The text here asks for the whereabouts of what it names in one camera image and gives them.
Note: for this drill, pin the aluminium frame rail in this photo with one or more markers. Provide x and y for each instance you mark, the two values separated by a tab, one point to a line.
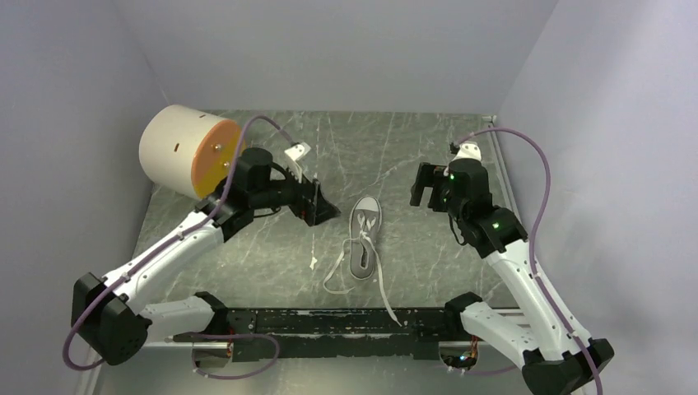
163	342

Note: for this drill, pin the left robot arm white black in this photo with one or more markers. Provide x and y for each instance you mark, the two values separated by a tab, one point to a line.
217	218

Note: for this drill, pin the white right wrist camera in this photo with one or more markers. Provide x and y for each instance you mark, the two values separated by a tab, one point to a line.
466	150

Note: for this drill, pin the grey canvas sneaker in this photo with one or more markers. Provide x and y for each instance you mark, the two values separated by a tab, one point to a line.
365	221

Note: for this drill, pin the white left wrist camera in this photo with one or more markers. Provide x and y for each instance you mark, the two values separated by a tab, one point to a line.
292	157

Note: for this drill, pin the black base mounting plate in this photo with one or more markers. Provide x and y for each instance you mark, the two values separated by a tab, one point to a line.
423	333

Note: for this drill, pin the cream cylinder with orange face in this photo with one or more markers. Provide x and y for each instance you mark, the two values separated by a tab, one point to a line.
187	150

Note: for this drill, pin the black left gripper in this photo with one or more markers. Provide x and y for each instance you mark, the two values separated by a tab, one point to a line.
309	203

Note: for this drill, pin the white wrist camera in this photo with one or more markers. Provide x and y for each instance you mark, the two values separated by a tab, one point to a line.
466	150
292	157

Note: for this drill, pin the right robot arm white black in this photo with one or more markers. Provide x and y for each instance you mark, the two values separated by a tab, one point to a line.
555	354

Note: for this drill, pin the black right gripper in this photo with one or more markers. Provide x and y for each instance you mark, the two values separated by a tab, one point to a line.
429	175

